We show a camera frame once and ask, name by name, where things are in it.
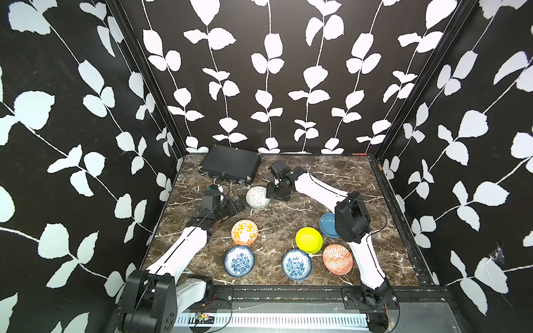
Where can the blue floral bowl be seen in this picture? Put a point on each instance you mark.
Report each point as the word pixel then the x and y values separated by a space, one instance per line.
pixel 297 265
pixel 239 261

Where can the orange floral bowl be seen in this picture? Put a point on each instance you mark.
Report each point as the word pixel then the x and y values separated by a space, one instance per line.
pixel 244 232

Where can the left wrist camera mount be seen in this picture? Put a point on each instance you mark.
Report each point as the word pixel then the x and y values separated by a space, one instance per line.
pixel 212 198

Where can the black flat case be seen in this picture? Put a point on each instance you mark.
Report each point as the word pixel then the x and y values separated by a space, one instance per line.
pixel 230 163

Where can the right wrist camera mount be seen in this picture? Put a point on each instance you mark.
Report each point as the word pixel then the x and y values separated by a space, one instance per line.
pixel 279 169

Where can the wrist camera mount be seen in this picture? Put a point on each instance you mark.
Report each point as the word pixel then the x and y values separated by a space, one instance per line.
pixel 279 169
pixel 212 198

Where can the lime yellow bowl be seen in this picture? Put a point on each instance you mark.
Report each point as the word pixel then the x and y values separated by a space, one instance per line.
pixel 309 240

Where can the blue-grey bowl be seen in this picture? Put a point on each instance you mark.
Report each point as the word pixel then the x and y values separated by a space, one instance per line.
pixel 327 225

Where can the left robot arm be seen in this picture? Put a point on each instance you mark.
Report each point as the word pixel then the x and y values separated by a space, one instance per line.
pixel 153 299

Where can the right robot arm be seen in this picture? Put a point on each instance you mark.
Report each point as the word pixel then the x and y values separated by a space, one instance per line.
pixel 352 224

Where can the black front rail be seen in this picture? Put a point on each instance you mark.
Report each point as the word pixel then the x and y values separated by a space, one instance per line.
pixel 349 297

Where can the orange geometric bowl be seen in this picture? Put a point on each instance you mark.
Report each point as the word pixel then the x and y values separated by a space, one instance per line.
pixel 337 259

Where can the white slotted cable duct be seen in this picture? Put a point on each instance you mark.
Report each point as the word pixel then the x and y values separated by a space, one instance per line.
pixel 282 321

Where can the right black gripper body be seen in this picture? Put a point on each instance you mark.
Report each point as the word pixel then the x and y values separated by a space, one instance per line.
pixel 277 191

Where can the white green-patterned bowl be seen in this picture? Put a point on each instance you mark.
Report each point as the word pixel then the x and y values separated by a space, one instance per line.
pixel 256 197

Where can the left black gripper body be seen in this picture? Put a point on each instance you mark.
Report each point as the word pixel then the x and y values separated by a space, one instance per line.
pixel 227 209

